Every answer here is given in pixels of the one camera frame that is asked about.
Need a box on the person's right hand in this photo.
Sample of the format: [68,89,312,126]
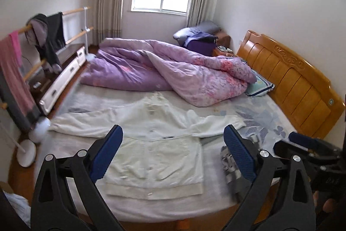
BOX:
[314,191,340,221]

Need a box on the purple cloth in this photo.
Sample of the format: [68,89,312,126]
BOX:
[184,32,218,56]

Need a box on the grey white checkered cardigan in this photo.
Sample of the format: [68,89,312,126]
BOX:
[220,144,256,200]

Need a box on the wooden headboard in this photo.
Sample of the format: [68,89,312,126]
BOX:
[236,30,346,139]

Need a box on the brown chair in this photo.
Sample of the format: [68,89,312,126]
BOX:
[216,32,232,48]

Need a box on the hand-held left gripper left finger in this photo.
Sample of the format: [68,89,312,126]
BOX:
[30,124,125,231]

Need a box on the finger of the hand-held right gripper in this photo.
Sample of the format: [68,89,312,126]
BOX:
[272,140,314,165]
[288,132,342,157]

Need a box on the teal white pillow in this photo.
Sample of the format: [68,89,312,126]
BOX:
[245,73,275,98]

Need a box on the wooden nightstand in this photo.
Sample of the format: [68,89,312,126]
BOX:
[213,45,234,57]

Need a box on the grey towel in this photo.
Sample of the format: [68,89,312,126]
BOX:
[0,77,42,132]

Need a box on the white cloth pile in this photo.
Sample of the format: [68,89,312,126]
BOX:
[0,190,31,231]

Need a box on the wooden bar rack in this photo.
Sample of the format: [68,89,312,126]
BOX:
[0,6,94,168]

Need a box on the white round object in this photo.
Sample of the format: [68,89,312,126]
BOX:
[29,117,50,143]

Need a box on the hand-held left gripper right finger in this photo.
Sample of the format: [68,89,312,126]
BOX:
[223,124,317,231]

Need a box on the white dark-topped cabinet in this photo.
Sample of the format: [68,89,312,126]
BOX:
[28,43,87,115]

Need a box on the blue pillow pile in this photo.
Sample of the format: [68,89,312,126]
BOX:
[173,21,222,45]

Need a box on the purple floral quilt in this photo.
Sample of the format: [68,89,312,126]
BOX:
[80,37,257,107]

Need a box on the dark jacket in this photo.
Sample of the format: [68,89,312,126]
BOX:
[26,12,66,74]

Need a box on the pink towel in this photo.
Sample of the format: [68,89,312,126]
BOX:
[0,31,34,117]

